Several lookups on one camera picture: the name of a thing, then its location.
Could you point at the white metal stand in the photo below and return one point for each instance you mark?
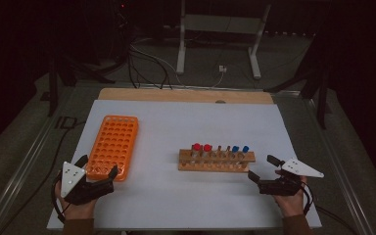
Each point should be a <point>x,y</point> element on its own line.
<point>181,49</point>

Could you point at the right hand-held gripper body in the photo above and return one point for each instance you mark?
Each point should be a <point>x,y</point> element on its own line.
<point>284,186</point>

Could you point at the red capped test tube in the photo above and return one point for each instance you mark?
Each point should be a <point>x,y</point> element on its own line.
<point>207,148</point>
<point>196,147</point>

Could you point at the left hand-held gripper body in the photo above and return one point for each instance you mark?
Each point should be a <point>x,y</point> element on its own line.
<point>88,191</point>

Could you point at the orange plastic tube rack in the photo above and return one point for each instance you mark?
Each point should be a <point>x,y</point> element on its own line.
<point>112,147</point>

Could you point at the wooden test tube rack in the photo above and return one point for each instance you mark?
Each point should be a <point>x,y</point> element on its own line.
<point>215,166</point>

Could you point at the person's right hand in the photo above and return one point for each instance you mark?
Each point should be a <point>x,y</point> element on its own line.
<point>290,205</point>

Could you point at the black stand legs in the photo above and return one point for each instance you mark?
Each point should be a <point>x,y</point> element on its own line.
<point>53,88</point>
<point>321,98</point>

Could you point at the white power plug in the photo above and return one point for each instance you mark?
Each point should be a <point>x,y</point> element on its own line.
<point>222,69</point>

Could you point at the person's left hand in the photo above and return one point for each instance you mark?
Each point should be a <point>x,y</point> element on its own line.
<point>76,211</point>

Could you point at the blue capped test tube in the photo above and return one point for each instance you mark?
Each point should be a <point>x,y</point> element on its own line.
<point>245,149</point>
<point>235,149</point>

